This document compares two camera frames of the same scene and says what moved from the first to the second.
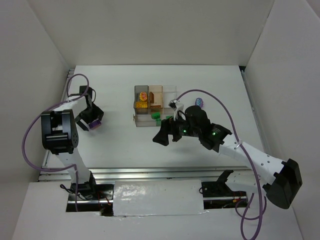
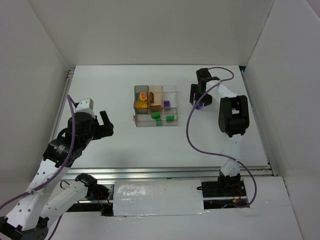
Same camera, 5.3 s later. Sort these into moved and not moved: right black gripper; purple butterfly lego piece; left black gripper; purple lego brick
Moved: right black gripper; purple lego brick; left black gripper
Not moved: purple butterfly lego piece
